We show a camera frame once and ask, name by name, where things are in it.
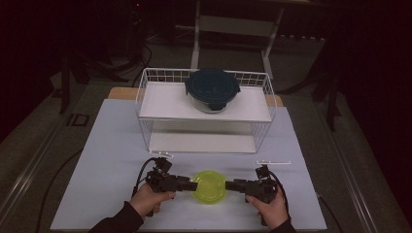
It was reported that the white metal stand frame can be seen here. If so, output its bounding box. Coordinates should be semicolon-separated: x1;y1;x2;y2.
189;0;286;80

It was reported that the black cable bundle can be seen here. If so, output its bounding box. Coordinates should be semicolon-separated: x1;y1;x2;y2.
93;38;154;87

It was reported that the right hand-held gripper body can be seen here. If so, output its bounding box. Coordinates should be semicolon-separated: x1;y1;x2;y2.
245;159;292;205

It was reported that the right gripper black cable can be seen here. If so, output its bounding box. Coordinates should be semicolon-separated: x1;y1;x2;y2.
267;170;290;210

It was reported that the person's right hand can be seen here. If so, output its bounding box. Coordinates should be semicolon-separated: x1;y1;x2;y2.
245;193;290;231

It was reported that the person's left hand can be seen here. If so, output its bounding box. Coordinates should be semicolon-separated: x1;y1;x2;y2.
128;183;176;218

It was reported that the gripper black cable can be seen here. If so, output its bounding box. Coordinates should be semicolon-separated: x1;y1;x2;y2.
130;156;157;197
267;170;290;210

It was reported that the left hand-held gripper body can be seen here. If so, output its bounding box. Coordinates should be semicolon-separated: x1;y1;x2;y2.
145;150;178;194

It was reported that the glass container with dark lid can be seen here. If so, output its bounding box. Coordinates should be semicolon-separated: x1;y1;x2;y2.
184;67;242;115

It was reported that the black metal stand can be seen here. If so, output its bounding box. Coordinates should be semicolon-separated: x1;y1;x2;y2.
310;72;343;132
58;52;86;115

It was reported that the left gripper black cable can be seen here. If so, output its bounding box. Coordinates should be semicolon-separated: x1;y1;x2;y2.
130;156;157;197

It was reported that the black floor socket box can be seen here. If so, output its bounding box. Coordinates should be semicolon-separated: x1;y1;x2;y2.
67;113;90;127

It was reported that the pale blue table mat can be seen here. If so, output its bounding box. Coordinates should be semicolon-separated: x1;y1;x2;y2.
50;98;328;231

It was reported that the yellow-green plastic bowl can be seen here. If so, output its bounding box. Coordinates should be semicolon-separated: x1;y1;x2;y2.
190;169;228;206

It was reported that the white wire shelf rack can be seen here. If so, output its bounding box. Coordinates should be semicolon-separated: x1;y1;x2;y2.
135;67;278;155

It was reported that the black floor cable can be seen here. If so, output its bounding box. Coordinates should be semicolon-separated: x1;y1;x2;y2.
34;148;84;227
315;191;345;233

